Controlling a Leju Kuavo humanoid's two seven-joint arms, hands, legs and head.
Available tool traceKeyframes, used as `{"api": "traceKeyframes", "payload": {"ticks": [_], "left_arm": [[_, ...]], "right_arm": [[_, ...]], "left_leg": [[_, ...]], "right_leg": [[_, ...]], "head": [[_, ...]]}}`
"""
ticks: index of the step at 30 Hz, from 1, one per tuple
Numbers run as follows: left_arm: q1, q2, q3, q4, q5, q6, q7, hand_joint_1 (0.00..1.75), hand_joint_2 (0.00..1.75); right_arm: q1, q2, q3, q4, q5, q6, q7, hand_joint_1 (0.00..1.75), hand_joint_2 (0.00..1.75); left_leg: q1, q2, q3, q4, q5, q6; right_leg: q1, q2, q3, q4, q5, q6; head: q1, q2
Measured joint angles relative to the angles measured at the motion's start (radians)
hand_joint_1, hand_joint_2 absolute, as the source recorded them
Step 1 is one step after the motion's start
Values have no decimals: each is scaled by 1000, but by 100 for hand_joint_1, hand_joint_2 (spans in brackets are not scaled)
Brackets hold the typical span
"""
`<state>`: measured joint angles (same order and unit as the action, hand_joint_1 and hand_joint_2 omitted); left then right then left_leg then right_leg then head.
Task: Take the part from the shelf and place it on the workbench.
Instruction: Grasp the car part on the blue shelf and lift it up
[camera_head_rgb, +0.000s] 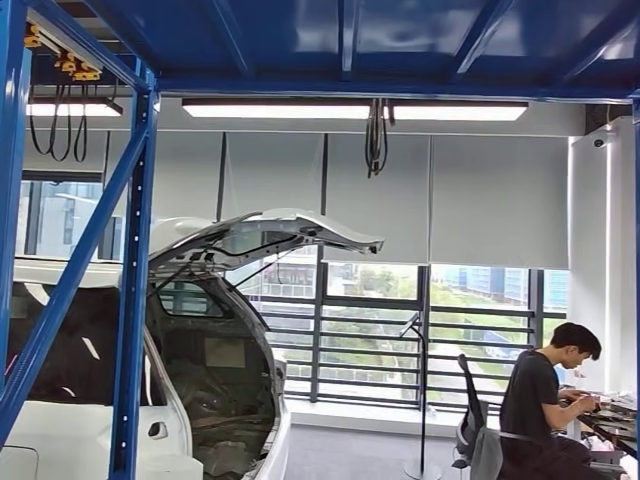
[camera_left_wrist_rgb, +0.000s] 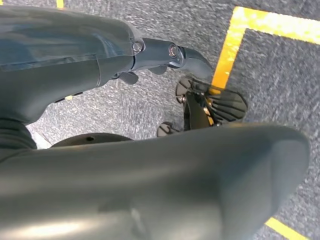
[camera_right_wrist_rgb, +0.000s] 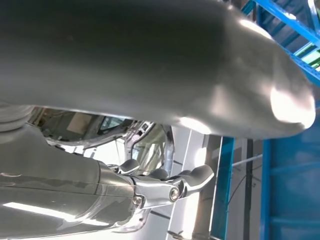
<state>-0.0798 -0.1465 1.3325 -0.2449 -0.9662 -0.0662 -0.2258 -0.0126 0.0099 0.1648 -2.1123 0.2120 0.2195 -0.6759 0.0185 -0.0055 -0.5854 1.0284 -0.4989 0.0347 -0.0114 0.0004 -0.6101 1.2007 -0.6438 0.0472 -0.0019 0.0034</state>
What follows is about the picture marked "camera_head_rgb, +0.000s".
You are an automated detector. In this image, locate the blue steel shelf rack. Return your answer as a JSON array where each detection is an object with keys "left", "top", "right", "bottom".
[{"left": 0, "top": 0, "right": 640, "bottom": 480}]

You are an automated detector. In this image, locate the white open car tailgate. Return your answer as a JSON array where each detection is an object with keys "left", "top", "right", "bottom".
[{"left": 146, "top": 207, "right": 386, "bottom": 281}]

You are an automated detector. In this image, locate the white roller blind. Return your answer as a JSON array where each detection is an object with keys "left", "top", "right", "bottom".
[
  {"left": 105, "top": 129, "right": 224, "bottom": 225},
  {"left": 222, "top": 131, "right": 326, "bottom": 221},
  {"left": 22, "top": 129, "right": 109, "bottom": 175},
  {"left": 324, "top": 132, "right": 432, "bottom": 266},
  {"left": 429, "top": 134, "right": 571, "bottom": 271}
]

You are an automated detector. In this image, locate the long ceiling light bar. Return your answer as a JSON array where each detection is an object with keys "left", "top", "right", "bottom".
[
  {"left": 26, "top": 97, "right": 125, "bottom": 121},
  {"left": 180, "top": 97, "right": 530, "bottom": 123}
]

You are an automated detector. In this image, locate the black floor stand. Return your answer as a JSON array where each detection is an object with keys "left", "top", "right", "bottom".
[{"left": 398, "top": 312, "right": 445, "bottom": 480}]

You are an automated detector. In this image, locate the black office chair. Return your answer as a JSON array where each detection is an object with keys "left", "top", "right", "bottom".
[{"left": 451, "top": 352, "right": 501, "bottom": 473}]

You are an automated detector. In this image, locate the grey draped garment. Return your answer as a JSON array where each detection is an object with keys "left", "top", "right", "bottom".
[{"left": 469, "top": 425, "right": 505, "bottom": 480}]

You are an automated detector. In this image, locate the person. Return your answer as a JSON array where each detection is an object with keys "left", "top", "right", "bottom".
[{"left": 499, "top": 321, "right": 618, "bottom": 480}]

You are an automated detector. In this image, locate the white car body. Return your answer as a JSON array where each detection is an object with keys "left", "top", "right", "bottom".
[{"left": 0, "top": 256, "right": 294, "bottom": 480}]

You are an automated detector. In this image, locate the pile of parts and papers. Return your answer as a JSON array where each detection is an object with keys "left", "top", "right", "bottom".
[{"left": 574, "top": 389, "right": 640, "bottom": 432}]

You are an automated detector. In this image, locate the dark desk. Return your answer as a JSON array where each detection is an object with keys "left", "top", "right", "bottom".
[{"left": 558, "top": 390, "right": 640, "bottom": 462}]

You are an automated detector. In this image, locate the dark window frame with rails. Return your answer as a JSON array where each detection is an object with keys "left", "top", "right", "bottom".
[{"left": 214, "top": 132, "right": 568, "bottom": 407}]

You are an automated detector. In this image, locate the black hanging cable loop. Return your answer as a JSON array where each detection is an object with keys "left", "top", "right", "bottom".
[
  {"left": 363, "top": 97, "right": 397, "bottom": 180},
  {"left": 27, "top": 81, "right": 92, "bottom": 165}
]

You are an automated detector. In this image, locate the white security camera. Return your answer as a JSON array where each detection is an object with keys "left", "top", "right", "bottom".
[{"left": 591, "top": 129, "right": 620, "bottom": 152}]

